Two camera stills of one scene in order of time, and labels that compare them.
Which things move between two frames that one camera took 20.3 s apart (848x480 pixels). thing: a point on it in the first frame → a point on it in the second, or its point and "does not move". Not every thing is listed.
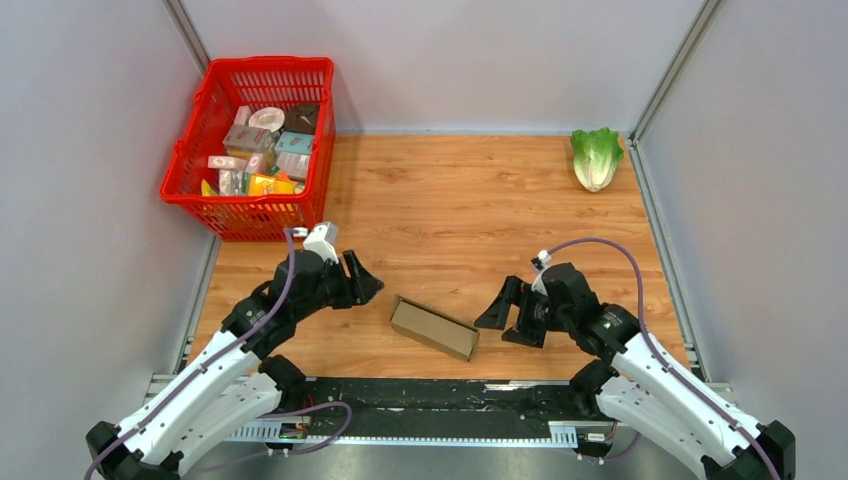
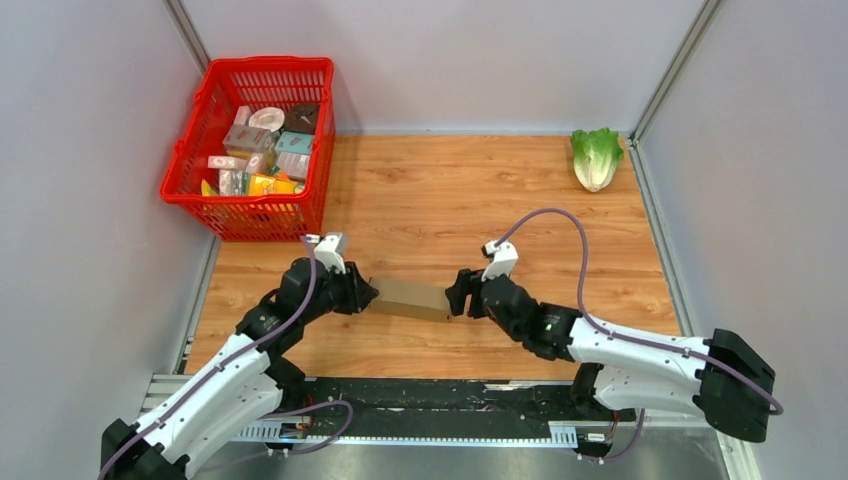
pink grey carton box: (252, 138) does not move
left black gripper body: (335, 288) does not move
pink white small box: (227, 162) does not move
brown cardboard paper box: (435, 328) → (418, 301)
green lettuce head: (596, 154) does not move
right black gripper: (511, 294) → (468, 283)
